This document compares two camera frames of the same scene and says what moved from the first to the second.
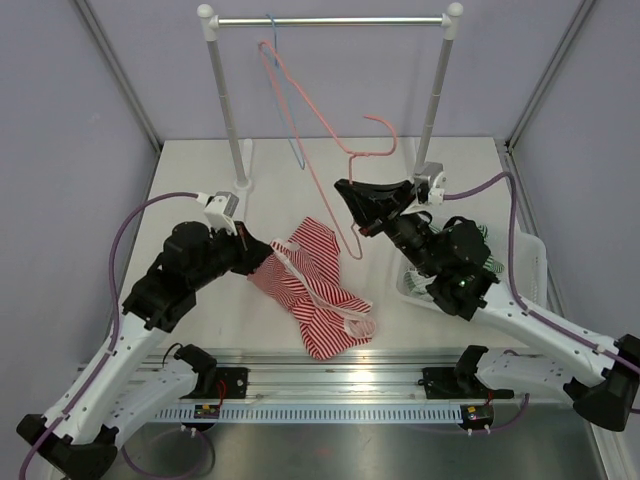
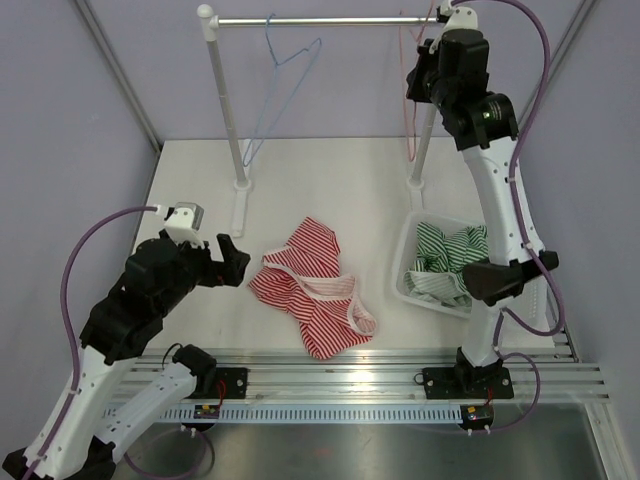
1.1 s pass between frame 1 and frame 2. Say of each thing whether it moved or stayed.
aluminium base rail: stayed
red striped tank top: moved
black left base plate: stayed
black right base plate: stayed
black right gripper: moved
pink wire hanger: moved
